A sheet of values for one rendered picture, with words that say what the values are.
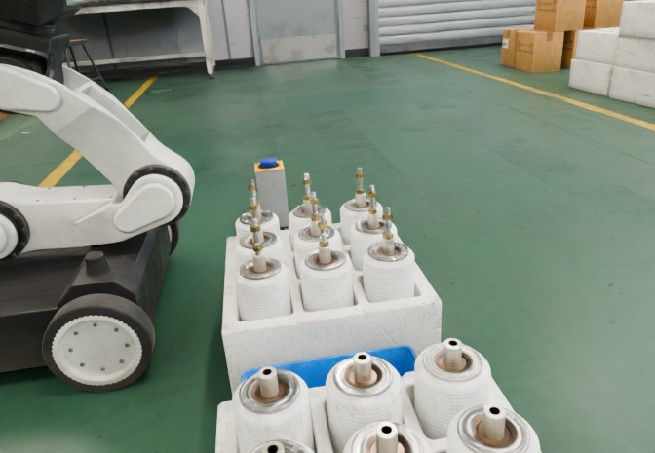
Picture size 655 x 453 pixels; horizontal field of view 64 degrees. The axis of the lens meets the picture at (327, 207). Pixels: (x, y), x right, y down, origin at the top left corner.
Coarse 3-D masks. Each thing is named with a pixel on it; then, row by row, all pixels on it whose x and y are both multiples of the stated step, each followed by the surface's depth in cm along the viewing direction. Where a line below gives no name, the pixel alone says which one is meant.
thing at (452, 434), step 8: (456, 416) 59; (456, 424) 58; (528, 424) 57; (448, 432) 58; (456, 432) 57; (448, 440) 57; (456, 440) 56; (536, 440) 55; (448, 448) 57; (456, 448) 55; (464, 448) 55; (528, 448) 54; (536, 448) 54
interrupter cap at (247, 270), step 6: (270, 258) 96; (246, 264) 95; (252, 264) 95; (270, 264) 94; (276, 264) 94; (240, 270) 93; (246, 270) 93; (252, 270) 93; (270, 270) 92; (276, 270) 92; (246, 276) 90; (252, 276) 91; (258, 276) 91; (264, 276) 90; (270, 276) 90
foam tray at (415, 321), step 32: (288, 256) 112; (224, 288) 102; (416, 288) 98; (224, 320) 92; (256, 320) 91; (288, 320) 90; (320, 320) 90; (352, 320) 91; (384, 320) 92; (416, 320) 93; (256, 352) 91; (288, 352) 92; (320, 352) 93; (352, 352) 94; (416, 352) 96
